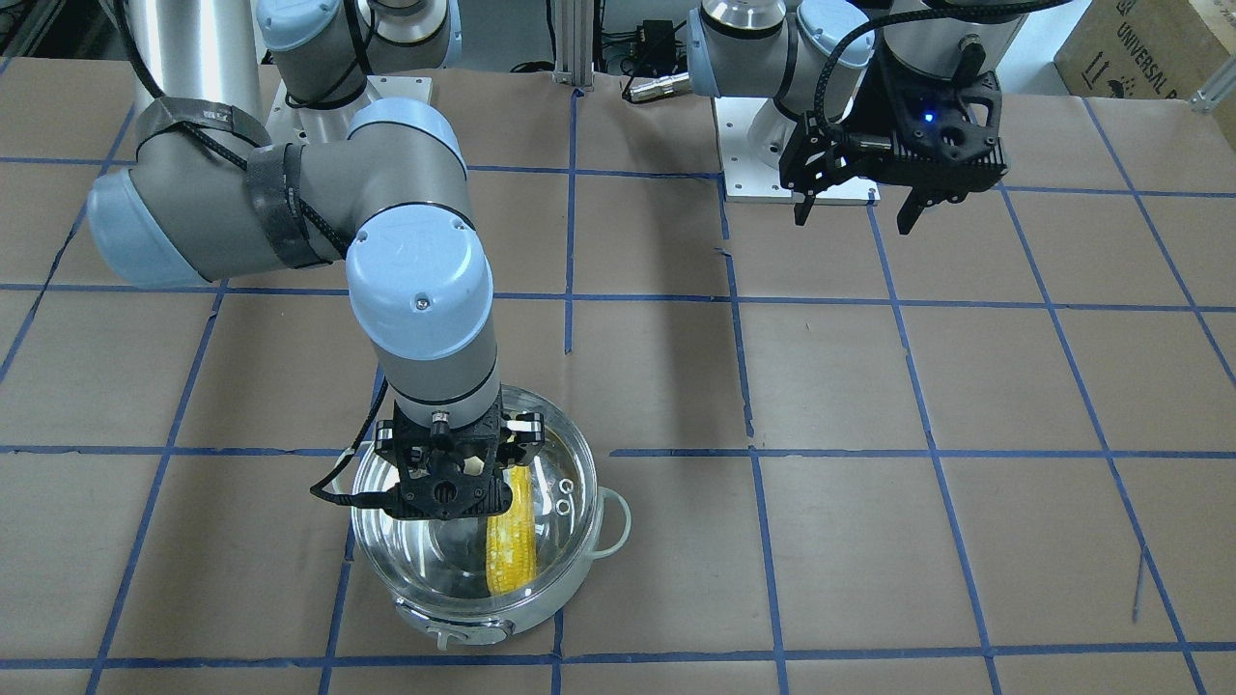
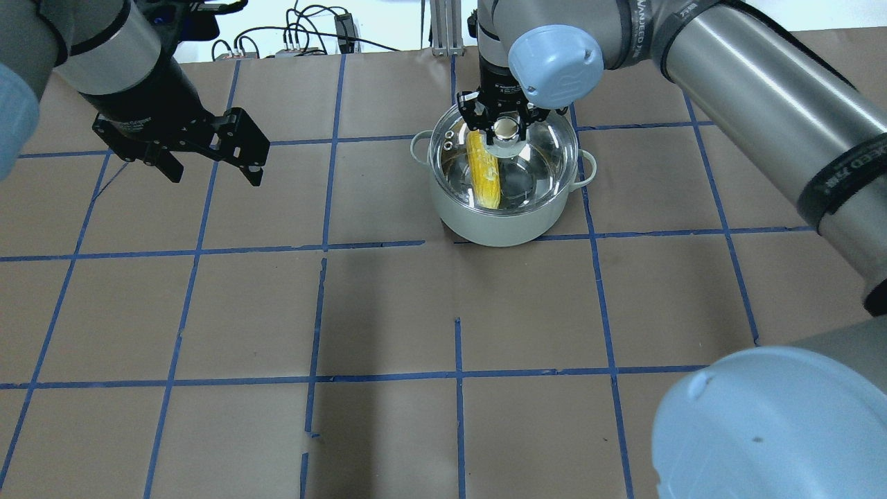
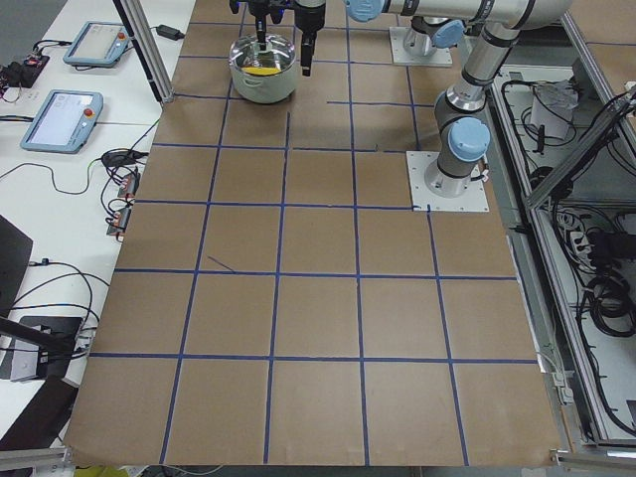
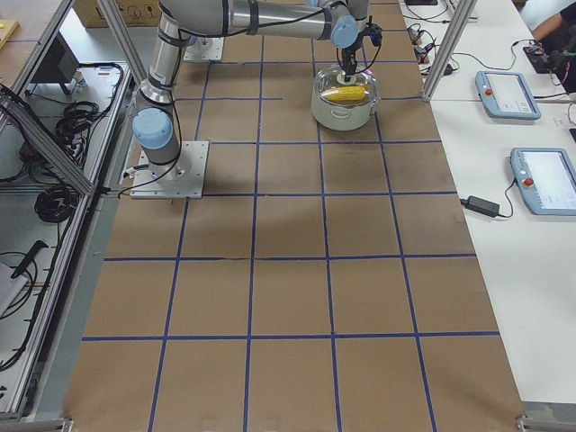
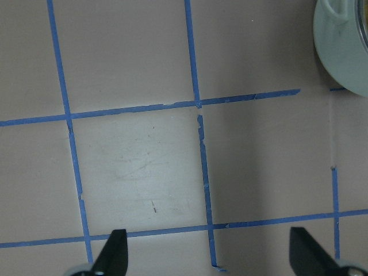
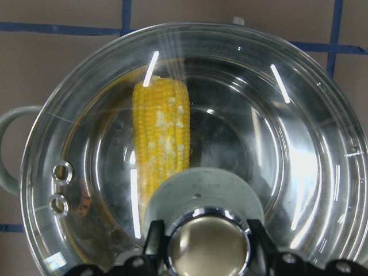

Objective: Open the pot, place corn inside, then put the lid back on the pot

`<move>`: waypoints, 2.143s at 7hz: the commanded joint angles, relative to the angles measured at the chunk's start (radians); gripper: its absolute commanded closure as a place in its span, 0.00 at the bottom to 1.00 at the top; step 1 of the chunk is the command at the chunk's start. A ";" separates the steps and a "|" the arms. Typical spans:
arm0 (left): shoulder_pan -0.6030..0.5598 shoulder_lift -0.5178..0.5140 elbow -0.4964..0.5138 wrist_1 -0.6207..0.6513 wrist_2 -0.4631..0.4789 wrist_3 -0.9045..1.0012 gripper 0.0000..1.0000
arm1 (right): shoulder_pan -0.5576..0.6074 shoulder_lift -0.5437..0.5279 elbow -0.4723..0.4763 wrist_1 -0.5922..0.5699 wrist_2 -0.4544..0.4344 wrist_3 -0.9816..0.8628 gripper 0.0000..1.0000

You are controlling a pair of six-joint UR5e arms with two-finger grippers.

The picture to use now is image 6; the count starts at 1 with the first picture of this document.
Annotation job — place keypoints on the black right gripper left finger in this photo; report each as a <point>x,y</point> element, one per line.
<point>154,248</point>

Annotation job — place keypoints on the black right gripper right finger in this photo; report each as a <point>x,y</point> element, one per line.
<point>262,238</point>

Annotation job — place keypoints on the yellow corn cob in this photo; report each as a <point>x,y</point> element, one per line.
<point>161,134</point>

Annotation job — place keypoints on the glass pot lid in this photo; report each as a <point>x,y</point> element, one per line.
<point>258,129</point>

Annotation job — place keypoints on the pale green cooking pot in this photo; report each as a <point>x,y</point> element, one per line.
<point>8,123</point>

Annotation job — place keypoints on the brown paper table mat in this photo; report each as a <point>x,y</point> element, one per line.
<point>33,64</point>

